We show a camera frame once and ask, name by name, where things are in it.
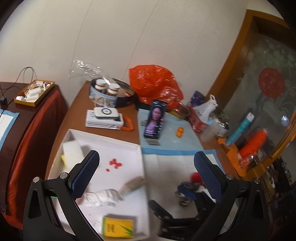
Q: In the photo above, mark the white pill bottle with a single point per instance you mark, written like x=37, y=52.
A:
x=100, y=85
x=113, y=89

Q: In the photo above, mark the blue cylindrical can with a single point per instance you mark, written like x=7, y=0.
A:
x=196, y=99

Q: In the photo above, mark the grey knotted rope toy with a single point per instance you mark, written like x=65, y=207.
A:
x=186, y=193

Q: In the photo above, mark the left white pill bottle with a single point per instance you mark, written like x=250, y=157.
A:
x=100, y=85

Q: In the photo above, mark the red plush apple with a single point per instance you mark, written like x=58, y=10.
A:
x=196, y=179

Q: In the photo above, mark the red cloth on side table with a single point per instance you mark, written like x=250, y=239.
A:
x=26, y=151

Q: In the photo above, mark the yellow sponge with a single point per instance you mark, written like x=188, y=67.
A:
x=72, y=153

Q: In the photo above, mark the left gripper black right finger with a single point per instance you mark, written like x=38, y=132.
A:
x=251, y=221

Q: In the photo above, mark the red plastic basket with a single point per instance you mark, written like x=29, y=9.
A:
x=197, y=125

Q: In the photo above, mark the white plastic bag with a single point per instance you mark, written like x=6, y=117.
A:
x=204, y=110

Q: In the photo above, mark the yellow green tissue pack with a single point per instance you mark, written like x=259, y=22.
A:
x=117, y=228

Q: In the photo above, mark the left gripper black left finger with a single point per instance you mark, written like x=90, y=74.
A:
x=40, y=219

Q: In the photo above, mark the white power station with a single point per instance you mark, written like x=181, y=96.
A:
x=120, y=123

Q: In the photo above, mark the round decorated tin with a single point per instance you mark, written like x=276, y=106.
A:
x=124, y=98

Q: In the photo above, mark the yellow box of small items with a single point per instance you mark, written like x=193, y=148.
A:
x=34, y=92

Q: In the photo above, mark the white power bank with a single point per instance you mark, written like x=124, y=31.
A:
x=106, y=113

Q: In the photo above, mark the right white pill bottle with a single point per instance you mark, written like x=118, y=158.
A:
x=113, y=89

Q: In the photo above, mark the clear plastic jug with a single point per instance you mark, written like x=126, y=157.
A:
x=211, y=131

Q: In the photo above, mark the small orange fruit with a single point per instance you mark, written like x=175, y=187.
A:
x=180, y=132

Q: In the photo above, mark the smartphone on stand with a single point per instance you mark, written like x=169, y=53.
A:
x=155, y=121

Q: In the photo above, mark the white shallow tray box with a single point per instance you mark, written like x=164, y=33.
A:
x=120, y=162

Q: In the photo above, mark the white folded cloth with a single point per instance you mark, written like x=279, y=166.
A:
x=111, y=197

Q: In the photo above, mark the brass metal bowl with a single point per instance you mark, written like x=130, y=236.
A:
x=181, y=111

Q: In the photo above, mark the light blue mat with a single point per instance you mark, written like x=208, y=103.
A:
x=169, y=143

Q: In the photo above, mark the orange plastic bag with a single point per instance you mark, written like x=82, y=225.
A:
x=152, y=82

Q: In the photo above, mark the pad on side table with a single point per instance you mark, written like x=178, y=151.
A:
x=7, y=120

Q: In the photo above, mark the white quilted pad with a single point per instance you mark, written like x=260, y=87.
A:
x=163, y=174

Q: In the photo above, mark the orange coiled toy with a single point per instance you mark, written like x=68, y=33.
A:
x=254, y=144

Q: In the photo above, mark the teal spray can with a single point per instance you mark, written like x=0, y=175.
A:
x=240, y=130

